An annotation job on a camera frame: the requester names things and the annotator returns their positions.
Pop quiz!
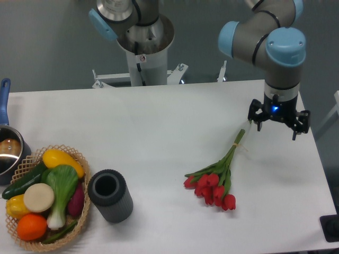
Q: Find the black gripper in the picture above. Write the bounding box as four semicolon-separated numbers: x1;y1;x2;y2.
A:
247;94;310;141

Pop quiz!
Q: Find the red tulip bouquet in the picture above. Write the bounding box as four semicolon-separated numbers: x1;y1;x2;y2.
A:
183;120;252;211

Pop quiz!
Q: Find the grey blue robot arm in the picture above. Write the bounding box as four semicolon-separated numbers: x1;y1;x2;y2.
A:
88;1;310;135

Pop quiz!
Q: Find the black device at edge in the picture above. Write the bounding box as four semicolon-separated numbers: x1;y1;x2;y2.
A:
319;214;338;242

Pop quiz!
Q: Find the dark grey ribbed vase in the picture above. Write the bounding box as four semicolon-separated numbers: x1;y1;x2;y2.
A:
87;169;133;223

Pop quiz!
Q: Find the purple sweet potato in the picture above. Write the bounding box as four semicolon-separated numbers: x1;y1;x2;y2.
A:
67;183;85;217

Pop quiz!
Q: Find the green bok choy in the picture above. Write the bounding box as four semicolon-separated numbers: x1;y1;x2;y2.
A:
41;165;78;230

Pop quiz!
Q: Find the yellow squash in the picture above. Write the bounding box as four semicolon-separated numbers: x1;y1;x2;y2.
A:
42;149;85;178

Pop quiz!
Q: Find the green chili pepper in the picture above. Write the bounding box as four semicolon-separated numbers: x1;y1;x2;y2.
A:
42;221;78;244

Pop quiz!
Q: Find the woven wicker basket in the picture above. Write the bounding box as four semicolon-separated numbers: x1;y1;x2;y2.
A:
5;144;91;252

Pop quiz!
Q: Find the beige round disc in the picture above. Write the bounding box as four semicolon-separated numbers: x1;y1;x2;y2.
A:
23;183;55;213

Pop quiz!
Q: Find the dark green cucumber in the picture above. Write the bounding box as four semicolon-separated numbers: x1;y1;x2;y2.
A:
2;161;47;200

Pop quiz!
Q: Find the orange fruit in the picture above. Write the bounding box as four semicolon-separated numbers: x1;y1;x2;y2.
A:
16;213;47;241

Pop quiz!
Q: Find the yellow bell pepper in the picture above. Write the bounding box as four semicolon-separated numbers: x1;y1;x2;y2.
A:
6;194;32;219

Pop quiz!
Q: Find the white frame at right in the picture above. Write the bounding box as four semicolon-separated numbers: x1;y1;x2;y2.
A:
314;91;338;140

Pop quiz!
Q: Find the white metal base frame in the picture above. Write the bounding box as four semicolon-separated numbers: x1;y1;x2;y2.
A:
92;60;227;88

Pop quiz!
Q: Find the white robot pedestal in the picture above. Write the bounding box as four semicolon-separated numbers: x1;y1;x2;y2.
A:
116;14;175;87

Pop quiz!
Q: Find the black cable on pedestal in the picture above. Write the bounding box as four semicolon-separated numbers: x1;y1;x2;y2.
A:
133;41;147;86

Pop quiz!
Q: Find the blue handled saucepan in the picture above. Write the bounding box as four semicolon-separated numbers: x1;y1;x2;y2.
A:
1;78;31;186

